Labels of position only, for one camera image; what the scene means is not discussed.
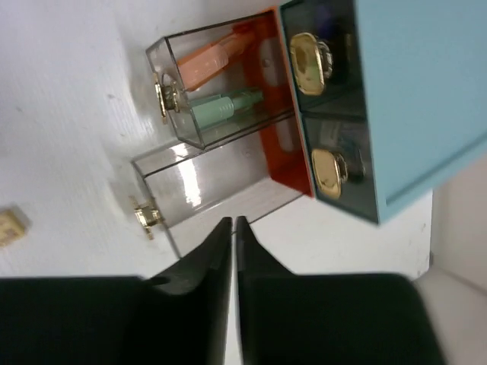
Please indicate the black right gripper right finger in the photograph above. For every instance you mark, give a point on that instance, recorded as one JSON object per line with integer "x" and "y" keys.
{"x": 286, "y": 318}

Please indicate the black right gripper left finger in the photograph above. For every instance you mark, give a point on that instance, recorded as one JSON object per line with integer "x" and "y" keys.
{"x": 178, "y": 316}

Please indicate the clear drawer gold handle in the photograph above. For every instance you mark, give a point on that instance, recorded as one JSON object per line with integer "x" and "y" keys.
{"x": 340, "y": 154}

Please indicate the small wooden stamp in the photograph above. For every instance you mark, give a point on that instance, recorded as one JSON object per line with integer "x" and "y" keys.
{"x": 15, "y": 224}

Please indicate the green highlighter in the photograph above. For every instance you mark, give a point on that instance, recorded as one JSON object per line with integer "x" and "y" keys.
{"x": 219, "y": 108}

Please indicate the orange highlighter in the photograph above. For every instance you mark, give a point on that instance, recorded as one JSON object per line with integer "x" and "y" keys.
{"x": 202, "y": 65}

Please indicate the blue drawer box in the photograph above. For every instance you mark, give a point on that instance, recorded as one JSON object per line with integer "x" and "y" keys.
{"x": 413, "y": 71}

